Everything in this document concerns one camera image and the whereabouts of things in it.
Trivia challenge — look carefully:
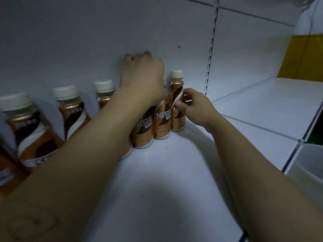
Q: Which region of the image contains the person's right forearm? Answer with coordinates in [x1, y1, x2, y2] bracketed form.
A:
[207, 114, 323, 242]

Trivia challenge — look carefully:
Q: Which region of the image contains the person's left hand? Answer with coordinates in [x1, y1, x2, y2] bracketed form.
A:
[120, 50, 168, 106]

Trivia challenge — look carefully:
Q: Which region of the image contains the person's left forearm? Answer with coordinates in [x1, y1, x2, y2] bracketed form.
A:
[0, 87, 157, 242]

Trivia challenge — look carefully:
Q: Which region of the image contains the person's right hand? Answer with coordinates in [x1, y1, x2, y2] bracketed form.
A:
[173, 88, 221, 134]

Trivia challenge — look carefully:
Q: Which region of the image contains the white plastic bucket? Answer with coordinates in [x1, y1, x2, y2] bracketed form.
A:
[286, 143, 323, 207]

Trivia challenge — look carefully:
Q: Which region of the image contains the black wall cable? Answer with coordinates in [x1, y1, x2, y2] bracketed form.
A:
[299, 12, 313, 80]

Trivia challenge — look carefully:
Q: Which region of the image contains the group of Nescafe coffee bottles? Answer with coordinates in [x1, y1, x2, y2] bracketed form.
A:
[0, 79, 155, 197]

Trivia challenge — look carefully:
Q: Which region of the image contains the white metal shelf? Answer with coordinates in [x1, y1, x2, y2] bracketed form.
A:
[0, 0, 323, 242]

